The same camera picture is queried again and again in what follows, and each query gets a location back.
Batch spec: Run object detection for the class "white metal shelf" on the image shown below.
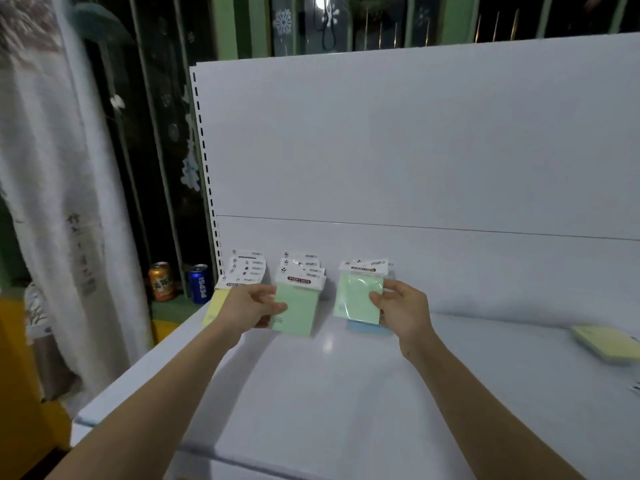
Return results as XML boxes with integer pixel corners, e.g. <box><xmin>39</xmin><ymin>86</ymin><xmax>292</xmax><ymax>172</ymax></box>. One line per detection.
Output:
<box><xmin>69</xmin><ymin>32</ymin><xmax>640</xmax><ymax>480</ymax></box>

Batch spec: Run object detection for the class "teal hanging lampshade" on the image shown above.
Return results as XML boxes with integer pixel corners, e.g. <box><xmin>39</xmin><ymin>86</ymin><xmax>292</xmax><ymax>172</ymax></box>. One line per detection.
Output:
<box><xmin>69</xmin><ymin>2</ymin><xmax>133</xmax><ymax>43</ymax></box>

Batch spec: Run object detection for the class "orange drink can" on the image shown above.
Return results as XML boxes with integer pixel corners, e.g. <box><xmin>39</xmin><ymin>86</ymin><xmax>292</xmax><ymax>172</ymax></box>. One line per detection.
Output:
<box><xmin>148</xmin><ymin>262</ymin><xmax>176</xmax><ymax>301</ymax></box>

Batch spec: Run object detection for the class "person's right forearm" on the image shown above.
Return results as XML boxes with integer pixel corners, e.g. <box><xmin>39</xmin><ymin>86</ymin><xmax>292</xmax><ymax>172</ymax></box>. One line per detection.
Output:
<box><xmin>399</xmin><ymin>329</ymin><xmax>586</xmax><ymax>480</ymax></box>

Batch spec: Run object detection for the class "blue drink can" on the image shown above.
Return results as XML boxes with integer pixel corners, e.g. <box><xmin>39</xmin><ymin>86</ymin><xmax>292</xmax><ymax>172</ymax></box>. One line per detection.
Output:
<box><xmin>185</xmin><ymin>263</ymin><xmax>210</xmax><ymax>305</ymax></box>

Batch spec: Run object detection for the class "white patterned curtain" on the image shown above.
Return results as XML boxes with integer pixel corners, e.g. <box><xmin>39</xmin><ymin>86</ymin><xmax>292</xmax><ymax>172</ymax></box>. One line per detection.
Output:
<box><xmin>0</xmin><ymin>0</ymin><xmax>151</xmax><ymax>405</ymax></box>

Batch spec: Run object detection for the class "person's left hand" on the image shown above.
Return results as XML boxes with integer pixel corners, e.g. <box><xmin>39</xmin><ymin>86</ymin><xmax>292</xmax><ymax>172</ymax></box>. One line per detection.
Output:
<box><xmin>217</xmin><ymin>283</ymin><xmax>289</xmax><ymax>335</ymax></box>

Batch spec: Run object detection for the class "white flower window decal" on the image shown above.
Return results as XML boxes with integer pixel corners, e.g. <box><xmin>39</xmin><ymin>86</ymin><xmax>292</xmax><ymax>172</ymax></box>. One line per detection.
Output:
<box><xmin>179</xmin><ymin>99</ymin><xmax>202</xmax><ymax>191</ymax></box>

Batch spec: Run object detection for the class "person's left forearm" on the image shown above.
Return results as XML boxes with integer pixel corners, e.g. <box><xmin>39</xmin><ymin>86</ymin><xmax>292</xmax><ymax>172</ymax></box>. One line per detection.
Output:
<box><xmin>47</xmin><ymin>314</ymin><xmax>251</xmax><ymax>480</ymax></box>

